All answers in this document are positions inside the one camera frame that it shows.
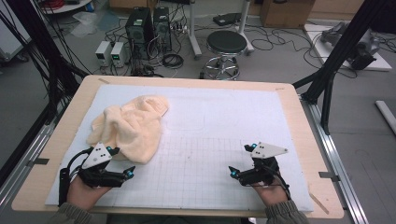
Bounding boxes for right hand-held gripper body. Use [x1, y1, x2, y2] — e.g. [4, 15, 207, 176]
[236, 142, 289, 188]

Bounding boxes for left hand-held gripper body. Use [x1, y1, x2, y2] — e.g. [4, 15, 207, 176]
[77, 142, 127, 189]

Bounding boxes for cream towel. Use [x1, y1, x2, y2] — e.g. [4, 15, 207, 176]
[86, 94, 170, 165]

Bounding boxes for person's right hand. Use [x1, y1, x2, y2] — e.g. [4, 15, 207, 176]
[251, 182, 290, 207]

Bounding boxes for person's left hand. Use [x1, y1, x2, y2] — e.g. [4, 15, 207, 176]
[66, 175, 113, 211]

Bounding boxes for white grid mat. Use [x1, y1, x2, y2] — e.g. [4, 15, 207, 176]
[45, 84, 315, 213]

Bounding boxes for white power supply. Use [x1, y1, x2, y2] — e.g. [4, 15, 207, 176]
[110, 41, 130, 68]
[94, 40, 113, 67]

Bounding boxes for black round stool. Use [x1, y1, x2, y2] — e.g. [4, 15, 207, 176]
[204, 30, 248, 81]

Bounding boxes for white stand leg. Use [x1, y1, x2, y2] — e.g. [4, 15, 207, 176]
[186, 0, 204, 60]
[234, 0, 255, 57]

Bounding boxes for white board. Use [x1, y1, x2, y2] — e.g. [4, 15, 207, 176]
[304, 22, 393, 73]

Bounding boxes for wide black computer tower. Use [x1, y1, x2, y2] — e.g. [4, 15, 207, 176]
[124, 7, 156, 60]

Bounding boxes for flat black case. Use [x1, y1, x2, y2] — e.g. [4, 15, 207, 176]
[212, 12, 242, 27]

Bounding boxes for clear plastic sheet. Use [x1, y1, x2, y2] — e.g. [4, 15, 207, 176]
[69, 11, 120, 38]

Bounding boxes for narrow black computer tower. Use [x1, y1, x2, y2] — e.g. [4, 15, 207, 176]
[152, 7, 173, 52]

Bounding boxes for white tube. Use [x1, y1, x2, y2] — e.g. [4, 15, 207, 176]
[375, 100, 396, 136]

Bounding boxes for cardboard box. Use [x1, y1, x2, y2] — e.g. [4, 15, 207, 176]
[260, 0, 316, 30]

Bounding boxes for grey and black device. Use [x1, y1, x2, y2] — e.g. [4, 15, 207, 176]
[320, 21, 382, 71]

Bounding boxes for white round table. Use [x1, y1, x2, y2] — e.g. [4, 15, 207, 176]
[40, 0, 92, 15]

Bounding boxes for right hand-held gripper black cable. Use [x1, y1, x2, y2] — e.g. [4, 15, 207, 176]
[267, 167, 292, 201]

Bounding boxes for hand-held gripper black cable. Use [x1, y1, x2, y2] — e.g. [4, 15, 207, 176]
[267, 167, 292, 201]
[58, 147, 94, 207]

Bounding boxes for left hand-held gripper black cable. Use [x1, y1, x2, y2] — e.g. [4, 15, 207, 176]
[58, 147, 94, 207]

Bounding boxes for aluminium rail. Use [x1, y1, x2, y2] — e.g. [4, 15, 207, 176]
[0, 124, 55, 213]
[300, 94, 370, 224]

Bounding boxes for coiled black cable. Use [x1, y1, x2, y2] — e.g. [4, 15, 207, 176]
[162, 53, 185, 70]

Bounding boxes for black frame post with cables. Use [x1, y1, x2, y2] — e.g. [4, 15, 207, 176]
[6, 0, 88, 125]

